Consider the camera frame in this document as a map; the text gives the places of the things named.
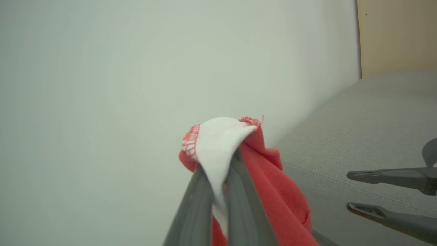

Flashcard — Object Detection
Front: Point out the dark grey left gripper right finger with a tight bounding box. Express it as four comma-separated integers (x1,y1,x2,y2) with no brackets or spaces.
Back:
226,149,279,246

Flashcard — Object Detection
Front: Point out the red and white garment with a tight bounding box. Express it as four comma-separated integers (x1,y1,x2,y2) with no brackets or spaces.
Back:
178,116,320,246

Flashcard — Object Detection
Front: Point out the beige wooden panel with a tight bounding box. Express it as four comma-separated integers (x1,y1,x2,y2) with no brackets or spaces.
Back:
357,0,437,79

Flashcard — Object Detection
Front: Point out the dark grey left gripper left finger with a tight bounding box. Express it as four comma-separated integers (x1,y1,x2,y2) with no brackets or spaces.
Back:
163,165,214,246

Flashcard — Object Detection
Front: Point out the dark grey right wrist camera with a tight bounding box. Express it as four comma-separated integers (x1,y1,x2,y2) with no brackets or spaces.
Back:
422,138,437,168

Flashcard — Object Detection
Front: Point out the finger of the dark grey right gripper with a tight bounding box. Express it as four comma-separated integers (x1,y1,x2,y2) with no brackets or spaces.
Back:
346,202,437,245
346,167,437,196

